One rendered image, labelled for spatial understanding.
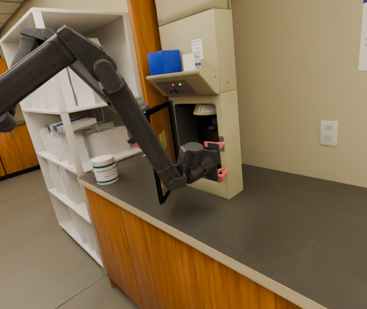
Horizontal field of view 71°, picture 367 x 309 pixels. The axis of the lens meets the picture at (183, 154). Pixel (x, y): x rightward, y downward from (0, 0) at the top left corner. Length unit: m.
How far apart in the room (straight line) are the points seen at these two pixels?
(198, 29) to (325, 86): 0.61
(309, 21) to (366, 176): 0.71
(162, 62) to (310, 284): 0.90
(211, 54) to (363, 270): 0.84
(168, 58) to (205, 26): 0.19
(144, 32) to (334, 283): 1.16
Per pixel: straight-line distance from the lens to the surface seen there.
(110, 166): 1.55
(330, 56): 1.31
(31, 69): 0.61
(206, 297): 1.18
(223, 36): 1.08
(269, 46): 1.42
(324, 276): 0.86
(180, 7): 1.18
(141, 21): 1.30
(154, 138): 0.69
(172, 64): 1.13
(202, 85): 1.01
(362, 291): 0.85
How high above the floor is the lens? 1.51
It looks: 18 degrees down
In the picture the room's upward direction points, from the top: 8 degrees counter-clockwise
